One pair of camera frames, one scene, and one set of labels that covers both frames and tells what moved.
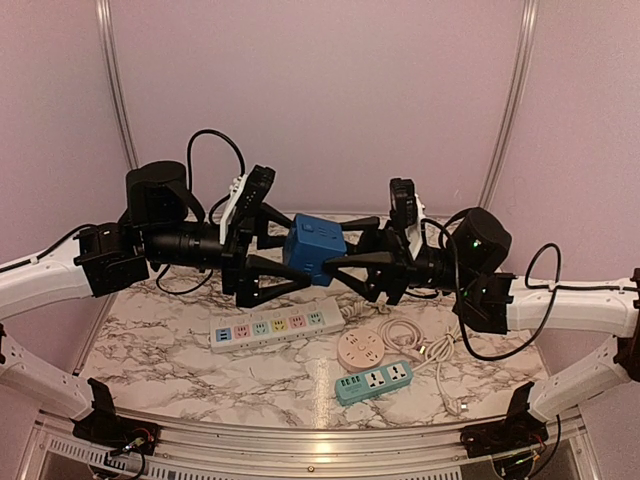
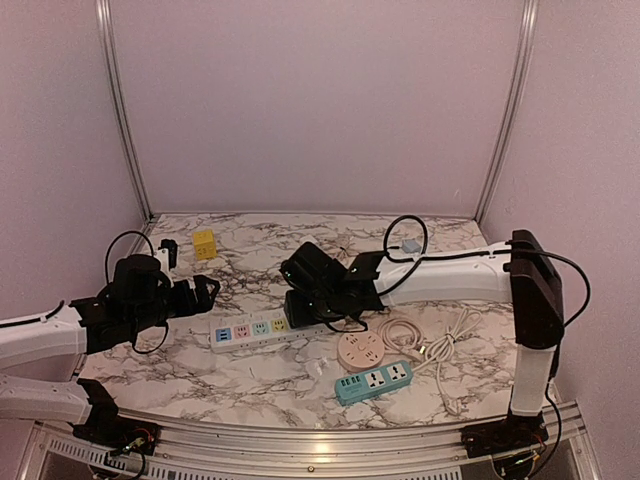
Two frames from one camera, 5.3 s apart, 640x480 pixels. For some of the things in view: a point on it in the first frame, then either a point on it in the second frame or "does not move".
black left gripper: (240, 273) to (203, 303)
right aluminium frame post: (514, 106) does not move
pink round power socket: (360, 350) does not move
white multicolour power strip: (274, 325) does not move
